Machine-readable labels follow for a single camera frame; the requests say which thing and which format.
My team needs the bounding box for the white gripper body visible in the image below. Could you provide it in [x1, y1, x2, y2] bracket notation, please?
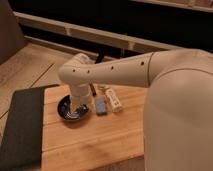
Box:
[70, 84, 91, 112]

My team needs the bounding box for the white plastic bottle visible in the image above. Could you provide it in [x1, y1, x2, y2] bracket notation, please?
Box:
[105, 88, 122, 112]

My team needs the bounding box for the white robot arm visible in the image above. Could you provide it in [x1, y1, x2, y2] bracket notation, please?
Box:
[59, 49, 213, 171]

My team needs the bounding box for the black remote control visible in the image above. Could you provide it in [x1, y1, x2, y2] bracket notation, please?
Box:
[89, 84, 97, 96]

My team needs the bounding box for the blue sponge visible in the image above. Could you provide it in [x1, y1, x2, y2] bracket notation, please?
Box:
[95, 98, 107, 116]

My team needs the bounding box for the wooden cutting board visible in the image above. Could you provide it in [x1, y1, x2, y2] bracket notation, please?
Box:
[41, 86, 146, 171]

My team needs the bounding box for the dark grey mat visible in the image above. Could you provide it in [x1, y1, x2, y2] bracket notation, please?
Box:
[0, 84, 56, 171]

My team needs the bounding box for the black frying pan red handle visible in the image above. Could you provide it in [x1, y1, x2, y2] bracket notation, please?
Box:
[57, 95, 89, 122]

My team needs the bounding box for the wooden shelf rail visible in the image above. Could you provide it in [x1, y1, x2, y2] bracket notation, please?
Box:
[14, 12, 180, 53]

